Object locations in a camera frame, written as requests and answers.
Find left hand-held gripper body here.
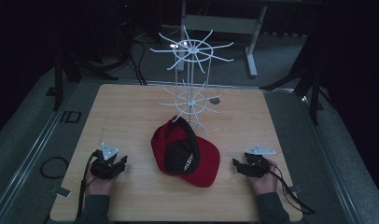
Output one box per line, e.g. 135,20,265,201
90,142,122,181

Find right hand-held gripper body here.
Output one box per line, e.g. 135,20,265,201
243,144,276,179

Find person's left hand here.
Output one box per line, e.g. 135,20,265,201
84,169,119,197

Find person's right hand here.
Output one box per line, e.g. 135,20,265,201
248,159,279,197

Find red and black cap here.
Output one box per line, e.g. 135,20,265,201
150,115,221,189

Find black metal stand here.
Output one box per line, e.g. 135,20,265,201
50,43,119,112
260,29,333,126

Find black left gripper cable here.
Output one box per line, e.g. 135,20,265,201
75,150,100,220

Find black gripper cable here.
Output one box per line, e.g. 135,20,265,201
265,161,316,216
75,150,100,220

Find small metal table bracket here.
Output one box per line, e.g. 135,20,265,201
54,185,72,199

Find black looped cable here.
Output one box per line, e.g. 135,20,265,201
39,156,70,180

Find metal floor rail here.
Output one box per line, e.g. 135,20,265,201
298,92,363,224
0,81,81,220

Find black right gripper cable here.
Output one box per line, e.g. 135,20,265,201
265,161,316,216

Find black floor cables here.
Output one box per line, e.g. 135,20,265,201
126,35,148,86

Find white wire hook rack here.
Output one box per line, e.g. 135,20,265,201
149,25,235,140

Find white metal desk frame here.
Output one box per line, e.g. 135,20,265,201
177,0,269,78

